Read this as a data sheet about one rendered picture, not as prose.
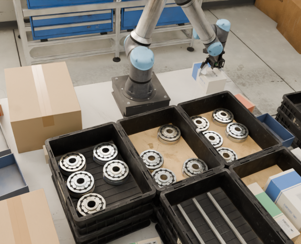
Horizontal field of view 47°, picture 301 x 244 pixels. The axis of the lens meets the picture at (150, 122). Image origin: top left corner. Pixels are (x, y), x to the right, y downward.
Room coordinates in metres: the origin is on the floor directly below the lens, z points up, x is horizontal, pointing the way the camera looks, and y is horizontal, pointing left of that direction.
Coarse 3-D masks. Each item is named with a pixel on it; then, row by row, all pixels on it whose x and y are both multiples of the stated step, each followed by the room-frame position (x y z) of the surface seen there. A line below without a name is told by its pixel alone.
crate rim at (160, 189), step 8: (144, 112) 1.15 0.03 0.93; (152, 112) 1.15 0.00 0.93; (120, 120) 1.08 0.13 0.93; (184, 120) 1.13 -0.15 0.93; (120, 128) 1.03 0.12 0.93; (192, 128) 1.08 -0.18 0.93; (200, 136) 1.04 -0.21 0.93; (208, 144) 0.99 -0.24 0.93; (136, 152) 0.91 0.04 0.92; (144, 168) 0.83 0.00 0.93; (216, 168) 0.87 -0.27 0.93; (152, 176) 0.80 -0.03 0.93; (192, 176) 0.82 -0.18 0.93; (200, 176) 0.82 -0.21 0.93; (176, 184) 0.77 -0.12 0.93; (160, 192) 0.74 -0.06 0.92
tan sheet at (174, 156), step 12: (144, 132) 1.12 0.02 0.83; (156, 132) 1.13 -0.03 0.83; (144, 144) 1.05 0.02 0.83; (156, 144) 1.06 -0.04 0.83; (180, 144) 1.07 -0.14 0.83; (168, 156) 0.99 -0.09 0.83; (180, 156) 1.00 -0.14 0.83; (192, 156) 1.01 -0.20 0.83; (168, 168) 0.93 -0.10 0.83; (180, 168) 0.93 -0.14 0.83; (180, 180) 0.87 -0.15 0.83
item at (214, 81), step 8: (200, 64) 1.80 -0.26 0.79; (208, 64) 1.81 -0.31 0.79; (192, 72) 1.80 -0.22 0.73; (208, 72) 1.72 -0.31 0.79; (216, 72) 1.73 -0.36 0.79; (200, 80) 1.70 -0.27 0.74; (208, 80) 1.64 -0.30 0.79; (216, 80) 1.65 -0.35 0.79; (224, 80) 1.67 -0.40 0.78; (208, 88) 1.63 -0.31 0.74; (216, 88) 1.66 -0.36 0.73
